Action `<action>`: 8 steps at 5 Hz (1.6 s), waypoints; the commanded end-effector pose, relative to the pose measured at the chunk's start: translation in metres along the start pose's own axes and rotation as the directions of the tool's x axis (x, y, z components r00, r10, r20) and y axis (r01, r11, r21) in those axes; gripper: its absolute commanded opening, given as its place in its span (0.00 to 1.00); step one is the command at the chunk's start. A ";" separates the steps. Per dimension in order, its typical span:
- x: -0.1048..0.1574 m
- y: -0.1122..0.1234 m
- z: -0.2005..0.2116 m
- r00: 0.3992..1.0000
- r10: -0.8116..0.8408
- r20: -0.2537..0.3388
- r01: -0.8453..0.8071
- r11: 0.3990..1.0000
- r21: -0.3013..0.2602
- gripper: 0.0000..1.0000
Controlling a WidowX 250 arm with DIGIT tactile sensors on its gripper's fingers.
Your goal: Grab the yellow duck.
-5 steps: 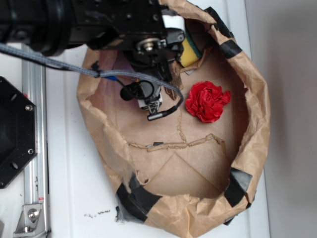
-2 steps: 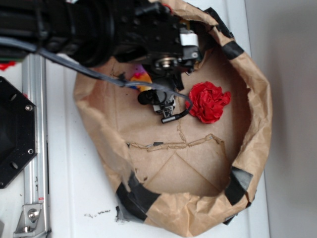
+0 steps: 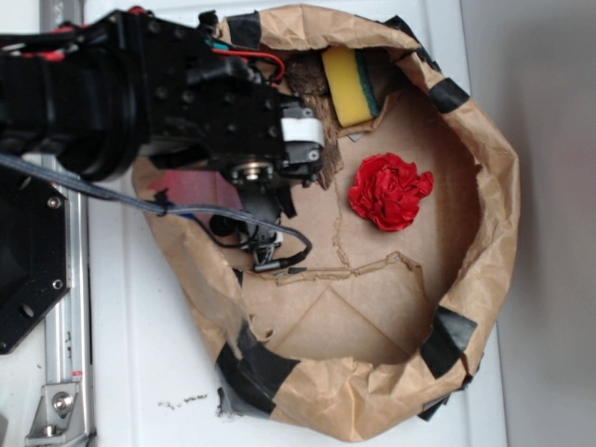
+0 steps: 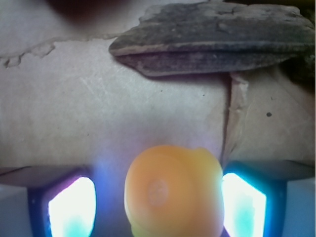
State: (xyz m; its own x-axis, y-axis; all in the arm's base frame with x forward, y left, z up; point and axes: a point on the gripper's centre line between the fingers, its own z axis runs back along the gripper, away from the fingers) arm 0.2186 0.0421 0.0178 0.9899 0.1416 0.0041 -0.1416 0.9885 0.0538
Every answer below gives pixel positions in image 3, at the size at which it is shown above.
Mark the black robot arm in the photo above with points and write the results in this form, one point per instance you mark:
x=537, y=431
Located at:
x=100, y=95

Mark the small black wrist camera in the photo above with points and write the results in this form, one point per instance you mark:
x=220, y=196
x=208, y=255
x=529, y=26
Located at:
x=260, y=240

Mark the metal corner bracket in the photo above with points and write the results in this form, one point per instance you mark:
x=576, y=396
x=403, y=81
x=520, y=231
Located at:
x=59, y=419

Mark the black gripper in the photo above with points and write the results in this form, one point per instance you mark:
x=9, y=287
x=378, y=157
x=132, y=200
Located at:
x=211, y=108

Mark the yellow green sponge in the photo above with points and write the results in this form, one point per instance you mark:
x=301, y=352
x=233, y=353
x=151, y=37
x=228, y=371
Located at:
x=350, y=86

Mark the red crumpled paper flower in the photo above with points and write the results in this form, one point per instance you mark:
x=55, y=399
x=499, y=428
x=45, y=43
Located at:
x=387, y=191

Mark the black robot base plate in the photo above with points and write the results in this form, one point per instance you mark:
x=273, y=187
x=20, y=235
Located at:
x=34, y=255

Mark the white tray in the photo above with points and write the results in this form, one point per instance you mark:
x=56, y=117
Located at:
x=154, y=383

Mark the brown paper bag bin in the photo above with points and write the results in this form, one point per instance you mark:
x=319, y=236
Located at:
x=374, y=327

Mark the long brown wood piece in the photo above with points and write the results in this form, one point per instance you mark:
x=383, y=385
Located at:
x=332, y=159

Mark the dark brown bark chunk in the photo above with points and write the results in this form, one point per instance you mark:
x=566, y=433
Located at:
x=306, y=76

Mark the aluminium extrusion rail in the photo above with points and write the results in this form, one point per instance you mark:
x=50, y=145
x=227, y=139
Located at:
x=67, y=327

